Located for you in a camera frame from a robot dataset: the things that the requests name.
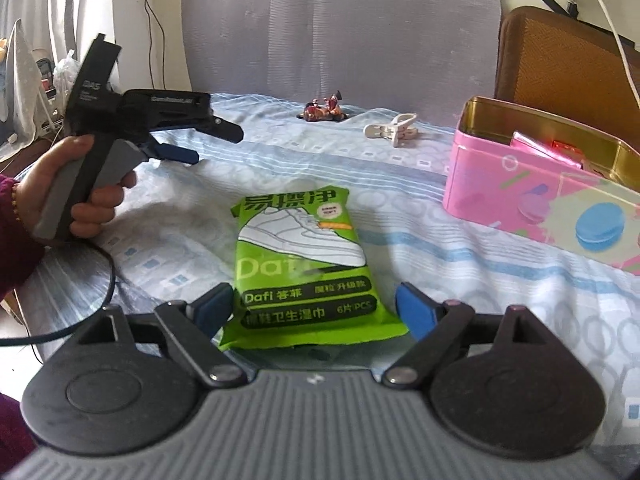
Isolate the white charger cable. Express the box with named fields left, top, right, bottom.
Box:
left=575, top=0, right=640, bottom=106

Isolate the green wet wipes packet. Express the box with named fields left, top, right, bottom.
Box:
left=218, top=187, right=408, bottom=353

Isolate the person's left hand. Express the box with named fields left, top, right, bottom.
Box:
left=19, top=135, right=137, bottom=240

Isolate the person's left forearm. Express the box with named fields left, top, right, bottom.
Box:
left=0, top=175, right=46, bottom=311

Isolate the white curtain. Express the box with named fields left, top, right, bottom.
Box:
left=0, top=0, right=116, bottom=61

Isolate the magenta triangular box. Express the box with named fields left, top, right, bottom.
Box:
left=510, top=131, right=591, bottom=173

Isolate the person's maroon garment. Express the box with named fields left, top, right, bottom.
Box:
left=0, top=392, right=37, bottom=468

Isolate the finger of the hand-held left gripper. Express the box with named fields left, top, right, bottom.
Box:
left=141, top=141, right=200, bottom=165
left=197, top=115, right=245, bottom=144

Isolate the thin dark wall cable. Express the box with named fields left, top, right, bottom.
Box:
left=134, top=0, right=171, bottom=91

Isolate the grey padded headboard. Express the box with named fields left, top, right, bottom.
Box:
left=180, top=0, right=503, bottom=111

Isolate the pink tin box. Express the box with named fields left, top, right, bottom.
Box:
left=442, top=96, right=640, bottom=276

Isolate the small dark red figurine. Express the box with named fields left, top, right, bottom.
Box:
left=297, top=91, right=350, bottom=123

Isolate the brown woven board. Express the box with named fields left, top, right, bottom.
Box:
left=495, top=6, right=640, bottom=151

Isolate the white hanging cloth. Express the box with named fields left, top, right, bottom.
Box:
left=0, top=19, right=43, bottom=161

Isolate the clear plastic bag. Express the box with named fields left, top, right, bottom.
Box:
left=52, top=50, right=81, bottom=106

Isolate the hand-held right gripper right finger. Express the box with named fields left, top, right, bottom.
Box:
left=382, top=281, right=548, bottom=388

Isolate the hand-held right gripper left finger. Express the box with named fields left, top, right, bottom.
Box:
left=75, top=282, right=248, bottom=388

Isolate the light blue bed sheet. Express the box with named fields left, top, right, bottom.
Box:
left=12, top=92, right=640, bottom=461

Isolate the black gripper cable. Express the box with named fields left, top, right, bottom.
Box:
left=0, top=237, right=118, bottom=348

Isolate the white clothes peg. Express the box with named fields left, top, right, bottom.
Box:
left=363, top=113, right=420, bottom=140

